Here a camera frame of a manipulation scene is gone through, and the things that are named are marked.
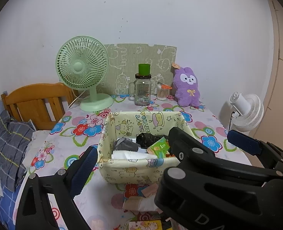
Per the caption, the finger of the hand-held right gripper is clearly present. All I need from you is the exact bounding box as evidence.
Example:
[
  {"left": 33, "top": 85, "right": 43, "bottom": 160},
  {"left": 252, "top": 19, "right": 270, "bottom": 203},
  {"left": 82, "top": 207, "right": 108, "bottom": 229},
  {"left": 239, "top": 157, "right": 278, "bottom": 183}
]
[
  {"left": 227, "top": 129, "right": 283, "bottom": 173},
  {"left": 167, "top": 126, "right": 283, "bottom": 187}
]

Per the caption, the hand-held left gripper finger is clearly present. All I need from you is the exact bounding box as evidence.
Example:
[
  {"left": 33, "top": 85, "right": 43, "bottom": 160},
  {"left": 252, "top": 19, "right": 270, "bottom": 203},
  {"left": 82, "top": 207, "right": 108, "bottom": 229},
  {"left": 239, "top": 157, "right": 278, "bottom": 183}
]
[{"left": 15, "top": 145, "right": 99, "bottom": 230}]

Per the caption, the green orange tissue packet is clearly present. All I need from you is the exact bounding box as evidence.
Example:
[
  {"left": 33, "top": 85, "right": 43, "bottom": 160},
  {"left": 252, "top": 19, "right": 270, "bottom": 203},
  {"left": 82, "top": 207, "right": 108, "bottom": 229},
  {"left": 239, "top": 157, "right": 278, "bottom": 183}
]
[{"left": 146, "top": 139, "right": 172, "bottom": 159}]

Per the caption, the yellow printed fabric storage box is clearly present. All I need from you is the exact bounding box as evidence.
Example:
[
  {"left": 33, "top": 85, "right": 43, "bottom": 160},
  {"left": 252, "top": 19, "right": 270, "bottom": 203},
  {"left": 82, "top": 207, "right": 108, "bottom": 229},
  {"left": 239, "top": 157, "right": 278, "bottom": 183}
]
[{"left": 97, "top": 111, "right": 197, "bottom": 184}]

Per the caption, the black plastic bag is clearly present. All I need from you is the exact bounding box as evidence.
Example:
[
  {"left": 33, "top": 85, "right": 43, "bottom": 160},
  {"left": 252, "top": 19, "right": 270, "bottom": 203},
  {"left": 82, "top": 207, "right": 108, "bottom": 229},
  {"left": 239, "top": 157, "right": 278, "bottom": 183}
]
[{"left": 135, "top": 132, "right": 164, "bottom": 149}]

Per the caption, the grey sock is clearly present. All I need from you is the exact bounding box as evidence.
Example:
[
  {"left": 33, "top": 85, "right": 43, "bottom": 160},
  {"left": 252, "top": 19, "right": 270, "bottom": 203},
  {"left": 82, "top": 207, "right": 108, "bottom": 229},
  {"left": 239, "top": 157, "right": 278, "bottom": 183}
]
[{"left": 113, "top": 137, "right": 139, "bottom": 152}]

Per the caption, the pink beige cloth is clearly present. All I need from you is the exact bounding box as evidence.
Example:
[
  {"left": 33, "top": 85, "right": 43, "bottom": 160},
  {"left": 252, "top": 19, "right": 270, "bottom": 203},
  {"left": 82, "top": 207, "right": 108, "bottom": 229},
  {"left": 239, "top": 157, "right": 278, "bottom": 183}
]
[{"left": 141, "top": 183, "right": 160, "bottom": 198}]

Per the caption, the pink printed box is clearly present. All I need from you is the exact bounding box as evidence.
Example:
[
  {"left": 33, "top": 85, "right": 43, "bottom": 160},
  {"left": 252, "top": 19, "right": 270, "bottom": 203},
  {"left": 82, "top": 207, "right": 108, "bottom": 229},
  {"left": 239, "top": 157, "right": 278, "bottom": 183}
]
[{"left": 129, "top": 219, "right": 162, "bottom": 230}]

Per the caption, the white standing fan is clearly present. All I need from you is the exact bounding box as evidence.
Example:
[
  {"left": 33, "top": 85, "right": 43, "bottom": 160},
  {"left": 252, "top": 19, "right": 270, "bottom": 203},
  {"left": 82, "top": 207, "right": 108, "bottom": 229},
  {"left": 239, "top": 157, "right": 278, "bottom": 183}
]
[{"left": 218, "top": 92, "right": 264, "bottom": 133}]

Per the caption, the purple plush bunny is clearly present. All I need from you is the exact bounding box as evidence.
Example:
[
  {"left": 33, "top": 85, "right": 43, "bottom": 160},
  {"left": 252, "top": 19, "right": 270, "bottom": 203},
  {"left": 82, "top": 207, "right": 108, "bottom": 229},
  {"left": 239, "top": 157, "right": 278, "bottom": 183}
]
[{"left": 171, "top": 63, "right": 202, "bottom": 108}]

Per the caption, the cotton swab jar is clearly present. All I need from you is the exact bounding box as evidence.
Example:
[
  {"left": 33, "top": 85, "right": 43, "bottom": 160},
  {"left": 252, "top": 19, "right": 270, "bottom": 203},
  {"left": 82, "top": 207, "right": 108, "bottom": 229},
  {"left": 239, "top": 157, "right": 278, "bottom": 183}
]
[{"left": 156, "top": 83, "right": 172, "bottom": 100}]

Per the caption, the glass jar mug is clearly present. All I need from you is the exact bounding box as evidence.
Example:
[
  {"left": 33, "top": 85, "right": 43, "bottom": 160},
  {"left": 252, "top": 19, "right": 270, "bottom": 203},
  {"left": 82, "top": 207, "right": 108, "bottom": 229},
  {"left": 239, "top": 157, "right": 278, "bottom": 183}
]
[{"left": 128, "top": 73, "right": 153, "bottom": 106}]

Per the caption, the grey plaid pillow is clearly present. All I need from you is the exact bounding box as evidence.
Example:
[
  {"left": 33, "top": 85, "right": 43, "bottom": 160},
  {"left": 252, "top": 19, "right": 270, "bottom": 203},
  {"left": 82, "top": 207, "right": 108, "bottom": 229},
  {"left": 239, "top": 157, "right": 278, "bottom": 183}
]
[{"left": 0, "top": 110, "right": 36, "bottom": 192}]

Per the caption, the blue grid bed sheet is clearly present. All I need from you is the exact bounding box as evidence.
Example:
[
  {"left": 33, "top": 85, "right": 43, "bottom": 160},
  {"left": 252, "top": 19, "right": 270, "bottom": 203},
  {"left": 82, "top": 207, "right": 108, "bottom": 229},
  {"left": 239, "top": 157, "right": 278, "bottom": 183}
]
[{"left": 0, "top": 182, "right": 21, "bottom": 230}]

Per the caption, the green plastic cup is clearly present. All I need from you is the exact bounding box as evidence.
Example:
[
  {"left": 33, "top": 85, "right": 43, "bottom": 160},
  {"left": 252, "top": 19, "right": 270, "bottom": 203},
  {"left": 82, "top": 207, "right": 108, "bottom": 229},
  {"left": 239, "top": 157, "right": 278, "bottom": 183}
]
[{"left": 138, "top": 64, "right": 150, "bottom": 75}]

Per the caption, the green desk fan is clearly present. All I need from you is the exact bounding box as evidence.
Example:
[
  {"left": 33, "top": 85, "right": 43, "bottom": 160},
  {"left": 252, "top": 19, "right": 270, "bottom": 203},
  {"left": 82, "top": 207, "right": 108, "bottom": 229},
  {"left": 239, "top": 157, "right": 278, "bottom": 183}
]
[{"left": 55, "top": 36, "right": 114, "bottom": 112}]

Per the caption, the green printed board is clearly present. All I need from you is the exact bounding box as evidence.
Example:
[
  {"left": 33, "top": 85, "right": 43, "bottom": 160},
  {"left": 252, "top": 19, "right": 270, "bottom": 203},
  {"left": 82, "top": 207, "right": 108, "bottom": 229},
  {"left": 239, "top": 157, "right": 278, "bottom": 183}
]
[{"left": 103, "top": 44, "right": 177, "bottom": 96}]

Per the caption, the black fan cable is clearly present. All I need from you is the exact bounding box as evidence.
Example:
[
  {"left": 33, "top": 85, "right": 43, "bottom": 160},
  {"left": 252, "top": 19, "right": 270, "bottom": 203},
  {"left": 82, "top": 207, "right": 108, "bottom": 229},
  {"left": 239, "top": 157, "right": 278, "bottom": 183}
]
[{"left": 228, "top": 111, "right": 236, "bottom": 132}]

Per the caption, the white desk fan cable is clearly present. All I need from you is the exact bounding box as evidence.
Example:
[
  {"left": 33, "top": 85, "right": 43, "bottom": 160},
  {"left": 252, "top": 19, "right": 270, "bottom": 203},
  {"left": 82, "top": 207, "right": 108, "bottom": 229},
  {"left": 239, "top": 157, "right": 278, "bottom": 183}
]
[{"left": 68, "top": 90, "right": 85, "bottom": 108}]

